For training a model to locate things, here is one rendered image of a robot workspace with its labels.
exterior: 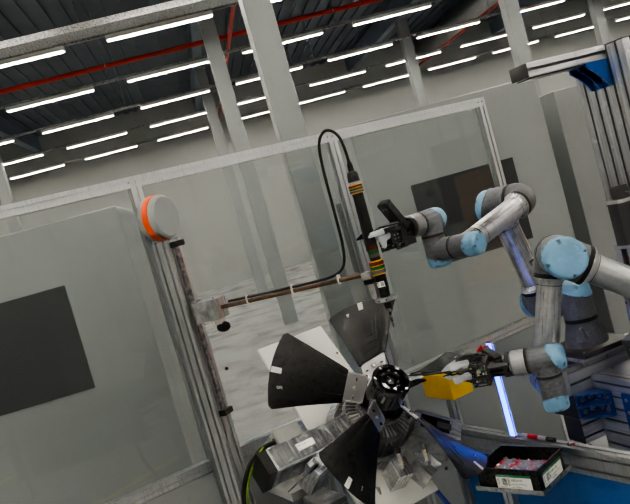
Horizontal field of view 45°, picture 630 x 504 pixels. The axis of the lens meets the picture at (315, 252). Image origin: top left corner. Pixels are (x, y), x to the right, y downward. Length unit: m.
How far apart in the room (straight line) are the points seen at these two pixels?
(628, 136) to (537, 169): 2.61
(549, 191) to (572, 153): 0.72
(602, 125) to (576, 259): 0.70
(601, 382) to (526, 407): 0.91
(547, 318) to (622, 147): 0.67
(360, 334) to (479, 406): 1.19
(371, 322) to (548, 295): 0.55
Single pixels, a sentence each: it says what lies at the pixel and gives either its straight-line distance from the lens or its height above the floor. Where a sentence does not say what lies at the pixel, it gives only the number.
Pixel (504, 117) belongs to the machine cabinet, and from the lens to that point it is 5.24.
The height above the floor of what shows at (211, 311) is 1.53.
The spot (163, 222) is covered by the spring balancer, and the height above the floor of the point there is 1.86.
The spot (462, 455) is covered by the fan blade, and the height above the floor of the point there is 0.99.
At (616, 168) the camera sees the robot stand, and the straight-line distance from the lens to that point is 2.78.
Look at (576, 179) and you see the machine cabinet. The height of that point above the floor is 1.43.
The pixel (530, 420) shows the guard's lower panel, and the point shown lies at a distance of 3.76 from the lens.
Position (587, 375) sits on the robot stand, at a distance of 2.88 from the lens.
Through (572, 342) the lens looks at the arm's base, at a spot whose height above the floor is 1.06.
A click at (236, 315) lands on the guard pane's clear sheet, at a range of 2.89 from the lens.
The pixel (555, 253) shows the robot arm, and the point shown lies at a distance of 2.22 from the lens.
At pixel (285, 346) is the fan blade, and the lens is 2.30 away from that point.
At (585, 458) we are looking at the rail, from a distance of 2.51.
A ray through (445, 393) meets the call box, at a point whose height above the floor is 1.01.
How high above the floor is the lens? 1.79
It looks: 4 degrees down
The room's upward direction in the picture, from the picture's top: 16 degrees counter-clockwise
